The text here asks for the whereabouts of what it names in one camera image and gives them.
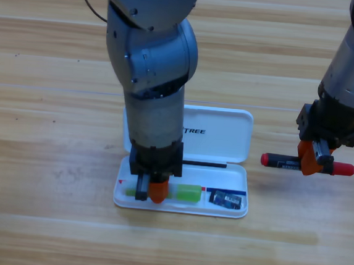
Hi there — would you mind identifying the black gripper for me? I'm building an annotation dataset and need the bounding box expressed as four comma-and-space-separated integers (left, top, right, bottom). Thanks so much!
290, 98, 354, 181
125, 137, 185, 206

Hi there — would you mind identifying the green white highlighter pen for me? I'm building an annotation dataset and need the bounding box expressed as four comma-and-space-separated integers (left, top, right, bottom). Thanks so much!
124, 179, 203, 204

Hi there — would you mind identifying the black marker with red cap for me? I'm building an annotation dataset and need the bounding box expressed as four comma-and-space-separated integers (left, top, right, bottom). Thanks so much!
259, 152, 354, 179

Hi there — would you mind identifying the dark blue eraser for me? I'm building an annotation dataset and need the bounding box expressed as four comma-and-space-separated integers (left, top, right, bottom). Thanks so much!
208, 189, 243, 211

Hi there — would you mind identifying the white Unitree pencil case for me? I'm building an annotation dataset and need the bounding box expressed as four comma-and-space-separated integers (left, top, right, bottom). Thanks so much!
112, 98, 257, 221

